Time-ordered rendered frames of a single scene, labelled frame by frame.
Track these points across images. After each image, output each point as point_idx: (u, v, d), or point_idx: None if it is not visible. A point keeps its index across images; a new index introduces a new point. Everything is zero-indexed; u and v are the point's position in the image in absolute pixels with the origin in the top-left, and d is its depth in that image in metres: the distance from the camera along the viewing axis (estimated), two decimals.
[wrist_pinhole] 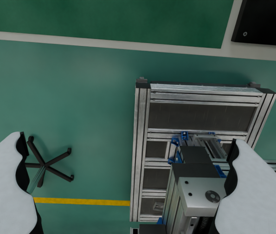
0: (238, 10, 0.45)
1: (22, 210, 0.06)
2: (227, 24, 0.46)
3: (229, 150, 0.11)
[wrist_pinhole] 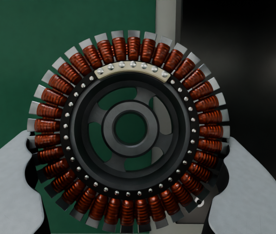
0: None
1: (30, 207, 0.07)
2: None
3: None
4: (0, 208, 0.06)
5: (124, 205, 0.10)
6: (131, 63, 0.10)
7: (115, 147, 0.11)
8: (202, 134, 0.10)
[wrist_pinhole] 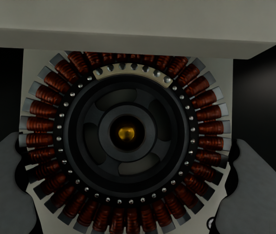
0: None
1: (22, 210, 0.06)
2: None
3: (230, 150, 0.11)
4: None
5: (114, 213, 0.09)
6: (132, 66, 0.10)
7: (110, 151, 0.10)
8: (202, 146, 0.10)
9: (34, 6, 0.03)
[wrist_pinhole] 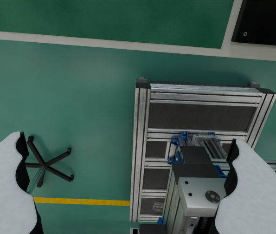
0: (238, 11, 0.45)
1: (22, 210, 0.06)
2: (227, 24, 0.46)
3: (229, 150, 0.11)
4: None
5: None
6: None
7: None
8: None
9: None
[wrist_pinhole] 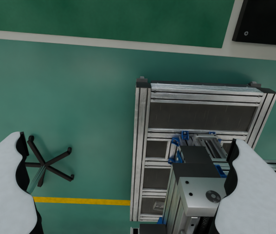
0: (239, 10, 0.45)
1: (22, 210, 0.06)
2: (228, 23, 0.46)
3: (229, 150, 0.11)
4: None
5: None
6: None
7: None
8: None
9: None
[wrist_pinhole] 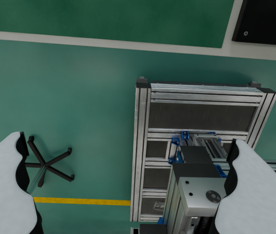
0: (239, 10, 0.45)
1: (22, 210, 0.06)
2: (228, 23, 0.46)
3: (229, 150, 0.11)
4: None
5: None
6: None
7: None
8: None
9: None
